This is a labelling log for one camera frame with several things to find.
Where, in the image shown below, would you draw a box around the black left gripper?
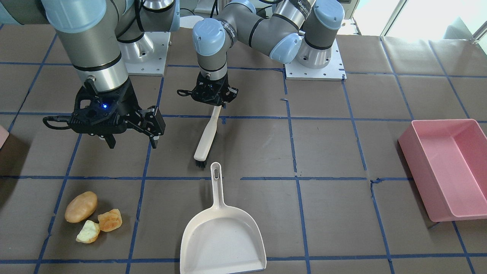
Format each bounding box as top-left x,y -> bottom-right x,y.
177,73 -> 239,106

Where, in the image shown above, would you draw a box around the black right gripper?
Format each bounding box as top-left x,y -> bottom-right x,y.
43,77 -> 166,149

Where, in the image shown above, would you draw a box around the white brush black bristles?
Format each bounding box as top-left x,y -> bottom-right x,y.
193,106 -> 222,169

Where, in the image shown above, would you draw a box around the white plastic dustpan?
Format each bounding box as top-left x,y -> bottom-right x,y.
179,162 -> 267,274

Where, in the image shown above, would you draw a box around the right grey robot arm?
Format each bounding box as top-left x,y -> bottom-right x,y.
1,0 -> 180,148

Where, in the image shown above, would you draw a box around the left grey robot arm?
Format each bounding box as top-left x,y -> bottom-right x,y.
177,0 -> 345,107

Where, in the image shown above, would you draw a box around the empty pink plastic bin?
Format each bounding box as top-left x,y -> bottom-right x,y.
398,119 -> 487,222

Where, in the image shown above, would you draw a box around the orange bread piece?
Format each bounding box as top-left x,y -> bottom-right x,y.
97,209 -> 123,232

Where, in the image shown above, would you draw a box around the brown potato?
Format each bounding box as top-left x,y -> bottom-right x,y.
65,191 -> 98,223

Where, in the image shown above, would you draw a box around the yellow-green apple piece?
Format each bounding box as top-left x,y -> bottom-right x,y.
75,220 -> 100,244

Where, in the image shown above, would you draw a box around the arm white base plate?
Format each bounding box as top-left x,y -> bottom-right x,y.
285,40 -> 347,81
118,32 -> 171,76

